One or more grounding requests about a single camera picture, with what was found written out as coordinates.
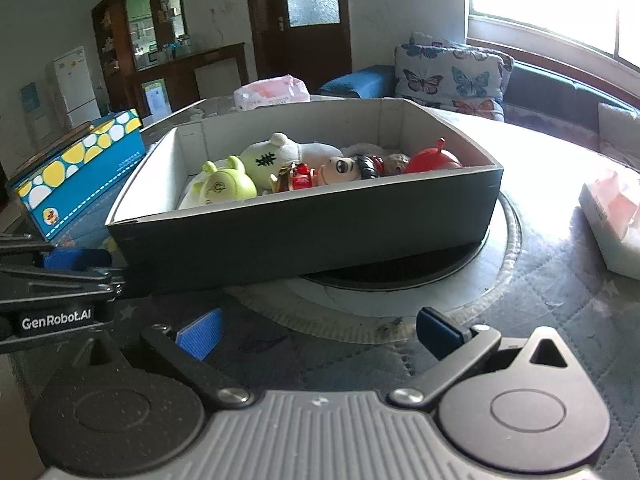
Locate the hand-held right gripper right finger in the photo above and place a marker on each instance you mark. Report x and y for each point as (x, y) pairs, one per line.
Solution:
(440, 330)

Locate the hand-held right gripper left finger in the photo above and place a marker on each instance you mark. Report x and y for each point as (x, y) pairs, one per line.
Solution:
(200, 332)

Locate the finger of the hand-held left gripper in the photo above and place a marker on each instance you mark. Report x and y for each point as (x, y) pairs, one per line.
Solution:
(60, 287)
(75, 259)

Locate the dark cardboard box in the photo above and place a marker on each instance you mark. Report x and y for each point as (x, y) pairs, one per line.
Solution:
(300, 235)

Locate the green frog toy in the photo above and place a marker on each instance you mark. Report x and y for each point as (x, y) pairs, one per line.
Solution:
(225, 185)

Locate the red round toy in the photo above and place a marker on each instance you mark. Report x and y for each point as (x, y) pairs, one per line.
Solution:
(432, 160)

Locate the white plush bunny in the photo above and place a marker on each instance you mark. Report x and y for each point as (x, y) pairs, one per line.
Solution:
(270, 160)

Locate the black-haired doll figure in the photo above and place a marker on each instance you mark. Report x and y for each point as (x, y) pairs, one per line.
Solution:
(345, 167)

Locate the blue dotted tissue box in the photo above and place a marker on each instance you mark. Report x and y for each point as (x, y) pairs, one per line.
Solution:
(85, 185)

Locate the white refrigerator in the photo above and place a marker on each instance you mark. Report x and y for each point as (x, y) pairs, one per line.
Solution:
(75, 85)

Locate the white pink tissue pack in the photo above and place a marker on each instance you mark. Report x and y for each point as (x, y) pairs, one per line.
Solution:
(610, 230)

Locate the dark wooden sideboard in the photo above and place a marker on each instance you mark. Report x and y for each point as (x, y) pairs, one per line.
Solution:
(180, 75)

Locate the glass door wooden cabinet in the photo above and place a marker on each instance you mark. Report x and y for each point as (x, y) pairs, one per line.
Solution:
(115, 35)

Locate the butterfly print pillow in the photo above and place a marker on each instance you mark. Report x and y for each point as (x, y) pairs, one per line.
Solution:
(450, 80)

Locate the blue sofa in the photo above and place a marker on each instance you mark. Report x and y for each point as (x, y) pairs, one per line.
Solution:
(360, 80)

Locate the dark wooden door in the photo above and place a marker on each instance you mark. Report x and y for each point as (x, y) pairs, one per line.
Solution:
(320, 55)

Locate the window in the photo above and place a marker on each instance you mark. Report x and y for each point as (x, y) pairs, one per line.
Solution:
(550, 0)

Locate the blue wall poster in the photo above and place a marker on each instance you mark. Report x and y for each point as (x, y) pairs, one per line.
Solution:
(31, 100)

